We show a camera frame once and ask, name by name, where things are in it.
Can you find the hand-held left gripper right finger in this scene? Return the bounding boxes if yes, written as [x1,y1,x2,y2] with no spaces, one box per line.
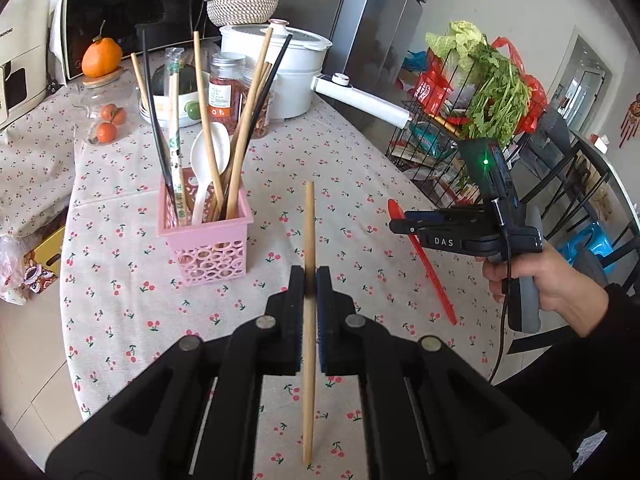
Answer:
[316,266,572,480]

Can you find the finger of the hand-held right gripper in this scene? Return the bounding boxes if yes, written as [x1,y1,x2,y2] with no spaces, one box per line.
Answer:
[403,208,484,224]
[389,218,482,236]

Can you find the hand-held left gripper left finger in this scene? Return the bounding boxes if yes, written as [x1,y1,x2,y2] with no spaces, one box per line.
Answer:
[45,266,306,480]

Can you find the red plastic spoon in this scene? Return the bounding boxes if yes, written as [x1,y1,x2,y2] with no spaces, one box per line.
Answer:
[387,199,458,326]

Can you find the wooden chopstick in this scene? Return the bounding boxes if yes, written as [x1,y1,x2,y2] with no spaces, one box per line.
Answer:
[301,181,317,465]
[131,53,161,141]
[225,27,275,220]
[193,31,226,221]

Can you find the pink perforated utensil basket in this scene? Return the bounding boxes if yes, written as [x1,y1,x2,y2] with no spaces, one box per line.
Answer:
[156,167,253,288]

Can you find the white plastic spoon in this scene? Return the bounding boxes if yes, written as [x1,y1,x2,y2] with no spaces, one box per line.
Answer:
[190,122,232,223]

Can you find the black chopstick with gold band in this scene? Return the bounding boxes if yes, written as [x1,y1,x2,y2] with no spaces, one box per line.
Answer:
[140,30,178,206]
[220,34,293,196]

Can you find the disposable chopsticks pair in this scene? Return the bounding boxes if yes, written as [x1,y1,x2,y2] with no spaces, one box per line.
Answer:
[164,47,193,228]

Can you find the person's right forearm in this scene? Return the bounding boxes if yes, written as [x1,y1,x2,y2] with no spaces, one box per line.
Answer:
[495,282,640,480]

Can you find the person's right hand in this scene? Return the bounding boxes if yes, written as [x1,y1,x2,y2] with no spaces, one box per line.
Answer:
[482,242,609,339]

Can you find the teal snack packet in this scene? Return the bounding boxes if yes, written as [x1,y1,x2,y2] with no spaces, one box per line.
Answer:
[410,122,458,158]

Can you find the leafy green vegetables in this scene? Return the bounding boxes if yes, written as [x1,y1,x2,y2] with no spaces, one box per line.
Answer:
[457,42,533,148]

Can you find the black metal chair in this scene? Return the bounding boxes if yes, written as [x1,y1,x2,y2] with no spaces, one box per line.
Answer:
[512,105,640,266]

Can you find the red plastic bag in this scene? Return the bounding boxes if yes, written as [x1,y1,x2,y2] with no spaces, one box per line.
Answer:
[492,37,548,133]

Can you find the red snack bag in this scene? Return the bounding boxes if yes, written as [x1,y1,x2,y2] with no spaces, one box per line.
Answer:
[415,67,453,113]

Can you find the blue plastic stool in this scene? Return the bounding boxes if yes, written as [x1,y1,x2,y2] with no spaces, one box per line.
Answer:
[557,222,621,276]

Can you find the napa cabbage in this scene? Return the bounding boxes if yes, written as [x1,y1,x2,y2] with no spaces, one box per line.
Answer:
[425,20,488,73]

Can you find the cherry print tablecloth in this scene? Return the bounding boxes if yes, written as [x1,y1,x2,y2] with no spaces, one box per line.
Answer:
[0,80,506,480]

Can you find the grey refrigerator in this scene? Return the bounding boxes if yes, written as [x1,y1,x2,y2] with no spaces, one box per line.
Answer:
[320,0,442,133]

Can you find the jar of dried fruit slices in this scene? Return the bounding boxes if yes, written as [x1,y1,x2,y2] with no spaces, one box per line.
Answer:
[242,67,275,140]

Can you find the jar of red dried berries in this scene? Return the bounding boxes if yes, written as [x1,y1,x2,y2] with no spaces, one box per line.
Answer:
[207,52,247,133]

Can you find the white bowl with green spot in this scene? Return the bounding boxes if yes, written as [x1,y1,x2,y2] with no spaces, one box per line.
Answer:
[139,72,211,128]

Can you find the yellow cardboard box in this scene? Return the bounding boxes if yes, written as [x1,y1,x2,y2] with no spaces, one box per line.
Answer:
[22,225,67,281]

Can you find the dark green squash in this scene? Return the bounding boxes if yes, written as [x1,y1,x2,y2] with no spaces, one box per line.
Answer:
[152,57,198,96]

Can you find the clear plastic snack bag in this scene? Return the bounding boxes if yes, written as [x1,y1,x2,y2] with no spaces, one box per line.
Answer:
[0,235,58,307]

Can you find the woven basket with lid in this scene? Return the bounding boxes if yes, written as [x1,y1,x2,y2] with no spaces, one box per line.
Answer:
[204,0,280,28]

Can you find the clear glass container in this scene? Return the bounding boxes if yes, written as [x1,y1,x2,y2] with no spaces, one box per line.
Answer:
[75,87,140,148]

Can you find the glass jar with wooden lid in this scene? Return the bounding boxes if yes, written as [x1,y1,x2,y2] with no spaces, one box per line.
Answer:
[80,67,126,92]

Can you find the large orange with stem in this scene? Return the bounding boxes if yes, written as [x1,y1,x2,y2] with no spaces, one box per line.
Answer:
[81,20,123,79]

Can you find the black microwave oven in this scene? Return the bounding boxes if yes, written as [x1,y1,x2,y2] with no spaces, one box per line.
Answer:
[61,0,238,81]

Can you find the white kitchen appliance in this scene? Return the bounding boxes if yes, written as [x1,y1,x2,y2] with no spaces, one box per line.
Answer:
[0,0,53,131]

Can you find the black wire rack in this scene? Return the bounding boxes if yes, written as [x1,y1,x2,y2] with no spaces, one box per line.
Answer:
[385,50,531,211]

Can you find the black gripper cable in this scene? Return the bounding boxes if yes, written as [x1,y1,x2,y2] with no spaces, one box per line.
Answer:
[492,200,513,386]

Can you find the hanging wall ornament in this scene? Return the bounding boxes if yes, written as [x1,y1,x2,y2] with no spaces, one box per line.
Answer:
[620,92,640,150]

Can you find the white electric pot with handle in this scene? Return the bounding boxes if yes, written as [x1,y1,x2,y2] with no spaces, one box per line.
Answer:
[220,19,413,128]

